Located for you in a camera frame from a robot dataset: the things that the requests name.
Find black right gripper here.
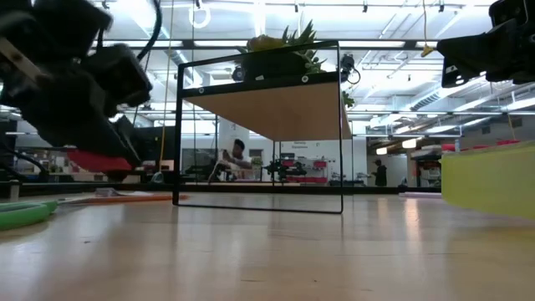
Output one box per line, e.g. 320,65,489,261
436,0,535,89

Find wooden shelf riser black frame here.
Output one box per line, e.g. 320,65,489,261
172,39,353,216

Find white rack with red bins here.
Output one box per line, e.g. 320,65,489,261
281,152,330,185

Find black hanging camera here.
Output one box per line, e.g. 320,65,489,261
339,53,362,84

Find orange pencil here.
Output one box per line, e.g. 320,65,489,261
81,193,191,206

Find green handled scissors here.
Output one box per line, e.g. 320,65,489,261
0,199,59,232

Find person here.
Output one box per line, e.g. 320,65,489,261
66,149,135,183
371,158,389,188
207,138,255,183

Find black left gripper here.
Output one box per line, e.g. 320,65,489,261
0,43,154,168

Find white hanging cable ring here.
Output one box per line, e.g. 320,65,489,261
187,2,213,30

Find black metal table frame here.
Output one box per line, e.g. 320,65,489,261
0,180,442,198

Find translucent yellow pencil box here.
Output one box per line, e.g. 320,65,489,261
441,140,535,222

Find yellow cord with hook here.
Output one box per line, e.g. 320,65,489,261
420,0,436,59

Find pale blue sticky note pad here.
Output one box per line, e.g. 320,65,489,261
94,187,145,198

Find succulent plant in black pot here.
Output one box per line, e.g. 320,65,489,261
238,19,356,110

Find black monitor screen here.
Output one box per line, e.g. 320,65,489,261
135,125,176,163

